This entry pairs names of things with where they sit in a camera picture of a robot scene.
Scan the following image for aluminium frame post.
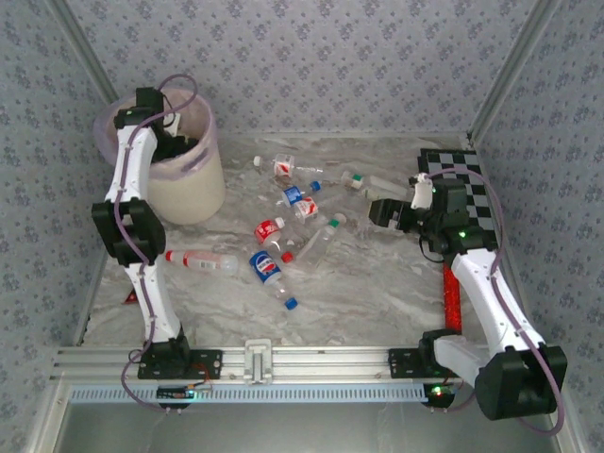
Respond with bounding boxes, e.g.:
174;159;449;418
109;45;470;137
466;0;562;143

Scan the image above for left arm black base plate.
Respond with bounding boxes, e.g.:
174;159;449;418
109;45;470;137
137;347;224;381

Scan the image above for crushed red-white label bottle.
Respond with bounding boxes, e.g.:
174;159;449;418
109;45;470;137
293;196;320;223

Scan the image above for aluminium table edge strip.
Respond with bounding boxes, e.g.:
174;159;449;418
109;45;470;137
219;130;473;142

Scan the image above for large blue-label bottle blue cap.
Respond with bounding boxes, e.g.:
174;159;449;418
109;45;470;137
248;249;299;311

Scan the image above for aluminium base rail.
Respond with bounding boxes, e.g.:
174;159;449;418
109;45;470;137
51;346;473;381

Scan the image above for small blue-label bottle blue cap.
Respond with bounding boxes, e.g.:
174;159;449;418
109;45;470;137
277;180;323;208

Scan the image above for circuit board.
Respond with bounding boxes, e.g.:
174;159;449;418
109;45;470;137
157;385;195;402
424;382;457;407

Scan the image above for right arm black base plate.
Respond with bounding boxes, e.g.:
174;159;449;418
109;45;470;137
387;347;440;378

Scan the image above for left circuit board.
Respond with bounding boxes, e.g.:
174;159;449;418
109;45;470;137
157;385;195;402

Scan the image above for black grey checkerboard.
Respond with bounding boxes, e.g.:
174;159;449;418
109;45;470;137
417;148;501;251

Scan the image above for long bottle red cap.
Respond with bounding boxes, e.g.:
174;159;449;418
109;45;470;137
163;249;240;277

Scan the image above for white plastic bin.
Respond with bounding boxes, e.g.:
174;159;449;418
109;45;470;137
92;88;227;226
92;88;219;181

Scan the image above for grey rail centre bracket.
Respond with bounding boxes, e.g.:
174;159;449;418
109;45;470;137
243;338;274;386

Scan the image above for red-label bottle with long neck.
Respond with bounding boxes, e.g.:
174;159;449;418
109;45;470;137
252;153;327;179

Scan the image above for slotted cable duct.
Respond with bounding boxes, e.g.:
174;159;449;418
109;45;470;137
68;382;433;405

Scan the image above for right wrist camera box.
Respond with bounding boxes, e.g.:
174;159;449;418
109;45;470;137
408;172;435;211

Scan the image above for red-label bottle white cap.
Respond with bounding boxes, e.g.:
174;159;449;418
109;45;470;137
254;216;287;246

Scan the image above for red glitter strip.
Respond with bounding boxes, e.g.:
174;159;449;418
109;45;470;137
443;262;464;332

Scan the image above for right circuit board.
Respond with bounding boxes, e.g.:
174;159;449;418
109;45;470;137
424;382;457;407

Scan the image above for clear bottle green cap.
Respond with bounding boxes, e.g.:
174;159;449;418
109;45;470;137
295;217;342;268
340;170;410;200

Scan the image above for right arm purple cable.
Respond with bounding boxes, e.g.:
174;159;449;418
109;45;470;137
422;167;566;436

